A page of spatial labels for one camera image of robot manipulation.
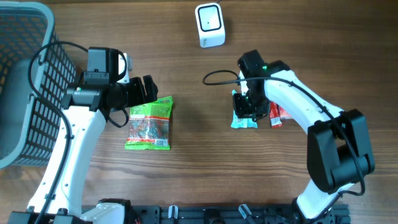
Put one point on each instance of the red white tissue pack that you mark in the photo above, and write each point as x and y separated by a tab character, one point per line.
283	114

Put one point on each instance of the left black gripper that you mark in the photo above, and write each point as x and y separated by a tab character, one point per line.
139	96

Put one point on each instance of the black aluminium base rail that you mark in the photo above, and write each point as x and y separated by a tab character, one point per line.
268	214

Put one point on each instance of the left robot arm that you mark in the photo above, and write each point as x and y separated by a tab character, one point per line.
84	111

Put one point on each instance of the white barcode scanner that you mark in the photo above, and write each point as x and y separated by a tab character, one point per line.
210	24

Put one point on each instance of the teal wrapper packet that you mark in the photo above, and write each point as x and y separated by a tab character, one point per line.
242	122

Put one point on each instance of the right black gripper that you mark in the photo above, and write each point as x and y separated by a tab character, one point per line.
244	112

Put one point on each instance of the red stick sachet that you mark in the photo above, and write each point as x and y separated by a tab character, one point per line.
274	116

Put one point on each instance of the green snack bag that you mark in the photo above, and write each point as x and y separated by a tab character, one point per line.
149	125

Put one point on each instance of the grey plastic mesh basket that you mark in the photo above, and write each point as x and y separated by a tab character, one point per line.
33	67

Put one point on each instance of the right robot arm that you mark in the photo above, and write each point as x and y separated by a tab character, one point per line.
339	152

